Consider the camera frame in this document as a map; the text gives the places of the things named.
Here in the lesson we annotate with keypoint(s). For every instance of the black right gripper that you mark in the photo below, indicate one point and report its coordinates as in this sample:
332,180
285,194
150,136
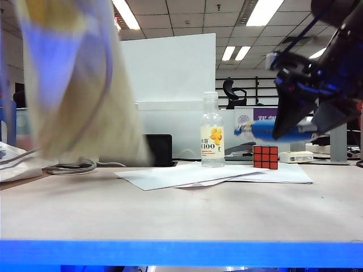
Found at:
312,79

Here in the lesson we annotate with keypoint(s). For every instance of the blue glasses case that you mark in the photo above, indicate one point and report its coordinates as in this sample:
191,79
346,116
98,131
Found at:
261,131

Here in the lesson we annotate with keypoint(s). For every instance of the beige printed canvas tote bag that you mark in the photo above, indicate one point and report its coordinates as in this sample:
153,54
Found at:
85,99

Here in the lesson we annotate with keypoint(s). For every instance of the grey metal bookend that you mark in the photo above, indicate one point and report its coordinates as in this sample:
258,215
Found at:
339,147

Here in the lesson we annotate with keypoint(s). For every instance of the small white box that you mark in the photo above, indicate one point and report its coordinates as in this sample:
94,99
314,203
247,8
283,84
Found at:
296,156

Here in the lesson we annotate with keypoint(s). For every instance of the purple white name plate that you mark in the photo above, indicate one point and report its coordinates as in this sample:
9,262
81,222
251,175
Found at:
262,113

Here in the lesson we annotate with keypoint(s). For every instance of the red black Rubik's cube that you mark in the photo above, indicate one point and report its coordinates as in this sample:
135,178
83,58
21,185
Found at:
265,157

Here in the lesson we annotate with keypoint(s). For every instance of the black metal shelf rack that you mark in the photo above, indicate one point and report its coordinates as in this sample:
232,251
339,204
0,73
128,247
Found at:
256,85

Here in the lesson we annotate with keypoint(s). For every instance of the grey stapler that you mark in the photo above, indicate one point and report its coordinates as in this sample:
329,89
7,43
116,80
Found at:
238,150

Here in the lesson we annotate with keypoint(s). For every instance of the black office chair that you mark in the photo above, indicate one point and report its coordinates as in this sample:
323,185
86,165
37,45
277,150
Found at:
229,88

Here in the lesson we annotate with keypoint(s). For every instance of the clear C100 drink bottle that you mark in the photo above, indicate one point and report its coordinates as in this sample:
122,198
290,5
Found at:
212,141

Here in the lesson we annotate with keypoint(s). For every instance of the frosted glass desk partition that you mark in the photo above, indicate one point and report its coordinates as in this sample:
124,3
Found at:
184,127

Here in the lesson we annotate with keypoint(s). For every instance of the white AOC monitor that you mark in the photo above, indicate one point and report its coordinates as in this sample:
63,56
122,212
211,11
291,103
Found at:
170,71

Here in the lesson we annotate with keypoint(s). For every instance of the black rectangular box device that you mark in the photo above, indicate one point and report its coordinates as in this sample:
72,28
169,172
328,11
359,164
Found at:
161,147

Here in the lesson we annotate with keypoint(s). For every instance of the dark chair back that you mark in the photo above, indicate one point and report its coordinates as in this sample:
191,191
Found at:
20,96

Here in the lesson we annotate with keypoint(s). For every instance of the blue metal bookend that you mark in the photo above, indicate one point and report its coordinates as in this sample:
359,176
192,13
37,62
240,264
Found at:
11,124

